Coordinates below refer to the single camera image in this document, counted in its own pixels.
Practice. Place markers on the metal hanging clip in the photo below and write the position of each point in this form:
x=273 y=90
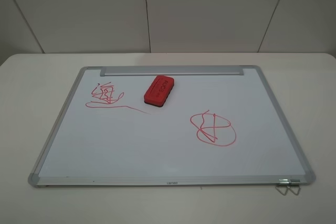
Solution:
x=293 y=186
x=283 y=186

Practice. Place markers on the white whiteboard with aluminium frame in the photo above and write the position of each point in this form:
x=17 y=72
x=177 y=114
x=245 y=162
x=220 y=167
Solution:
x=220 y=125

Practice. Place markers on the right metal hanging clip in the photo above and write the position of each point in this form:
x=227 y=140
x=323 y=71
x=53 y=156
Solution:
x=293 y=186

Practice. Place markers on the left metal hanging clip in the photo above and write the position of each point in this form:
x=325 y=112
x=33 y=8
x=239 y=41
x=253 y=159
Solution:
x=283 y=186

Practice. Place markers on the red whiteboard eraser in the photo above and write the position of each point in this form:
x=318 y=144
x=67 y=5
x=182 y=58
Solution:
x=159 y=90

